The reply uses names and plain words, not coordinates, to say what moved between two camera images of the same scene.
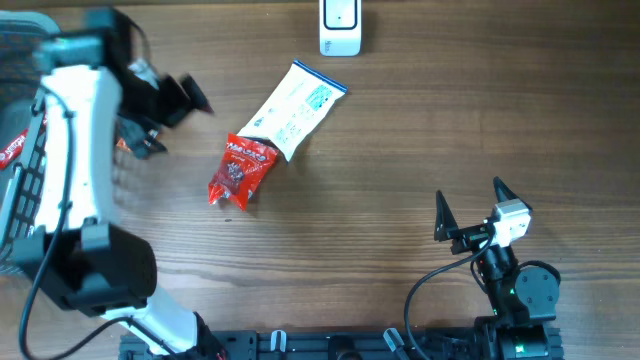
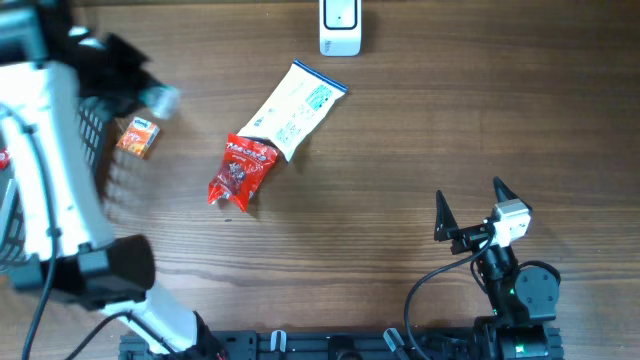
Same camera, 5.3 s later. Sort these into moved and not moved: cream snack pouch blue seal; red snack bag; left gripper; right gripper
Moved: left gripper
Not moved: right gripper; cream snack pouch blue seal; red snack bag
